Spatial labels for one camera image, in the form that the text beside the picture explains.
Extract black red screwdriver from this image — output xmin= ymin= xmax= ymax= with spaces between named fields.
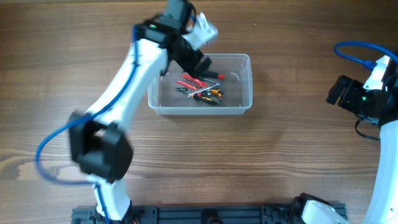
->
xmin=201 ymin=71 xmax=239 ymax=80

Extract red handled cutting pliers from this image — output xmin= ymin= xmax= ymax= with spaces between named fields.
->
xmin=176 ymin=73 xmax=221 ymax=91

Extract small silver wrench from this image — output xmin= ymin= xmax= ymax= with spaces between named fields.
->
xmin=188 ymin=83 xmax=220 ymax=97

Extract orange black long-nose pliers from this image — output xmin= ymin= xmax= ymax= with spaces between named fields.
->
xmin=174 ymin=88 xmax=223 ymax=105

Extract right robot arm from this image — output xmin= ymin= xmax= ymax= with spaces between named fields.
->
xmin=326 ymin=51 xmax=397 ymax=223

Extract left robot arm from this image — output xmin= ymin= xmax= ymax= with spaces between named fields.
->
xmin=68 ymin=1 xmax=218 ymax=223

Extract clear plastic container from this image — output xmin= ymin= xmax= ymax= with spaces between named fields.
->
xmin=148 ymin=54 xmax=252 ymax=115

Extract left blue cable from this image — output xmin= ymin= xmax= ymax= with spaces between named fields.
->
xmin=34 ymin=14 xmax=198 ymax=224

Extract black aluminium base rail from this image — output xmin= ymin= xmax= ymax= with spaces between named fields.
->
xmin=71 ymin=202 xmax=348 ymax=224

